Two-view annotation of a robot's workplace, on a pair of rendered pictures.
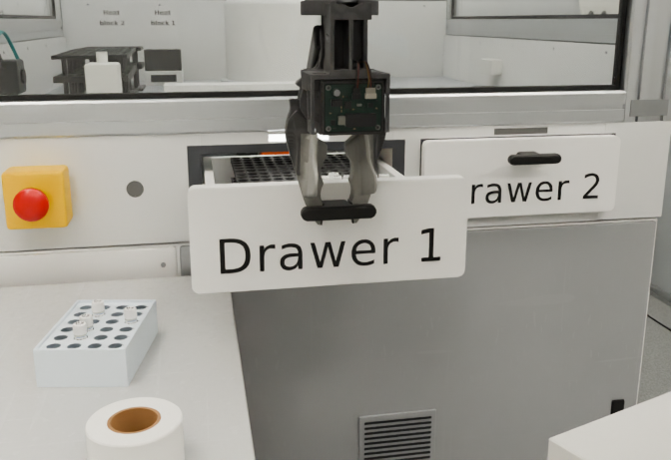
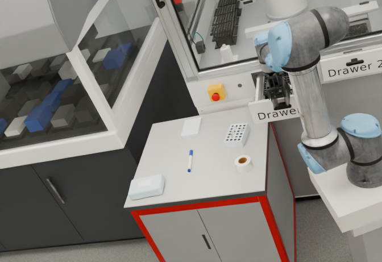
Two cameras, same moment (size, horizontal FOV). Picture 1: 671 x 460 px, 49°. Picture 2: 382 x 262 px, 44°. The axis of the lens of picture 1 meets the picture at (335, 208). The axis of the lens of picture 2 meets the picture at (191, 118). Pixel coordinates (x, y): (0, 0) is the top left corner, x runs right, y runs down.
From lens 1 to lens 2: 143 cm
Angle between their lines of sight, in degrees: 35
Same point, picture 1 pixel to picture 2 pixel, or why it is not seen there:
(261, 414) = (287, 133)
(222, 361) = (262, 138)
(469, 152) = (334, 61)
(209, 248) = (255, 115)
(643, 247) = not seen: outside the picture
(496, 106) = (342, 46)
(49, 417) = (229, 156)
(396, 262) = not seen: hidden behind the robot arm
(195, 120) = (251, 67)
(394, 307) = not seen: hidden behind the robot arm
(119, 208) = (236, 90)
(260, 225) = (266, 109)
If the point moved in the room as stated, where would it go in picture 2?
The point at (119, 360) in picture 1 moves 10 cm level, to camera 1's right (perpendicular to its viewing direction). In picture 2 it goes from (240, 142) to (262, 142)
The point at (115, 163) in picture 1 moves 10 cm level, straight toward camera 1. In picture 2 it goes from (233, 80) to (233, 91)
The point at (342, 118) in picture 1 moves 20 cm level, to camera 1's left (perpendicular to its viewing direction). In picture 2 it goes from (275, 96) to (228, 99)
